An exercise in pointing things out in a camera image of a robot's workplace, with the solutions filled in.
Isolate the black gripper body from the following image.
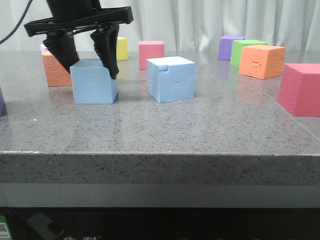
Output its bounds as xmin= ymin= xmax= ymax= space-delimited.
xmin=24 ymin=0 xmax=134 ymax=37

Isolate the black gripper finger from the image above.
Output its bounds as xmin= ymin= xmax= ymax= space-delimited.
xmin=90 ymin=24 xmax=119 ymax=80
xmin=43 ymin=32 xmax=80 ymax=73

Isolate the pink foam cube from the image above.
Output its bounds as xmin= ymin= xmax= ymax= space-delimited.
xmin=40 ymin=44 xmax=48 ymax=54

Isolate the yellow foam cube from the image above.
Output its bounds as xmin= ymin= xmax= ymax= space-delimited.
xmin=116 ymin=37 xmax=129 ymax=61

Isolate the orange foam cube left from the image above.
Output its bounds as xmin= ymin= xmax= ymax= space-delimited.
xmin=41 ymin=50 xmax=72 ymax=87

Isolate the red foam cube centre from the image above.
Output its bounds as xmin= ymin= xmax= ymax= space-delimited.
xmin=138 ymin=40 xmax=165 ymax=70

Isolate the red foam cube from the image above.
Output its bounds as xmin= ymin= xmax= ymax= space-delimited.
xmin=138 ymin=40 xmax=165 ymax=70
xmin=277 ymin=63 xmax=320 ymax=117

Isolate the notched light blue foam cube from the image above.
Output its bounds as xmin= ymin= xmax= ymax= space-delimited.
xmin=146 ymin=56 xmax=196 ymax=103

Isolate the white curtain backdrop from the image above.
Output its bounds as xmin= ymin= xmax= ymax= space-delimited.
xmin=0 ymin=0 xmax=320 ymax=53

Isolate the purple foam cube left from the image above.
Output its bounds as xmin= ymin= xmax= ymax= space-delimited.
xmin=0 ymin=88 xmax=6 ymax=117

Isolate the purple foam cube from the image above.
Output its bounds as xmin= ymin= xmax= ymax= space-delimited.
xmin=0 ymin=88 xmax=6 ymax=117
xmin=217 ymin=35 xmax=245 ymax=61

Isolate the purple foam cube right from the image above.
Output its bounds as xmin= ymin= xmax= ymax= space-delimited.
xmin=217 ymin=35 xmax=245 ymax=61

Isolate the green foam cube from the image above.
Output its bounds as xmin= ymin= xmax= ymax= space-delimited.
xmin=230 ymin=39 xmax=268 ymax=68

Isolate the damaged orange foam cube right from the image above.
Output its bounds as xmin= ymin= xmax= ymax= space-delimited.
xmin=239 ymin=44 xmax=286 ymax=80

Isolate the green sticker label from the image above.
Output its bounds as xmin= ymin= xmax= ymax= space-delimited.
xmin=0 ymin=215 xmax=11 ymax=240

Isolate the red foam cube right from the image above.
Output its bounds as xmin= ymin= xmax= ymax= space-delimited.
xmin=277 ymin=63 xmax=320 ymax=117

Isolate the black cable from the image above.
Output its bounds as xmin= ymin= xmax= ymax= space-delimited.
xmin=0 ymin=0 xmax=34 ymax=45

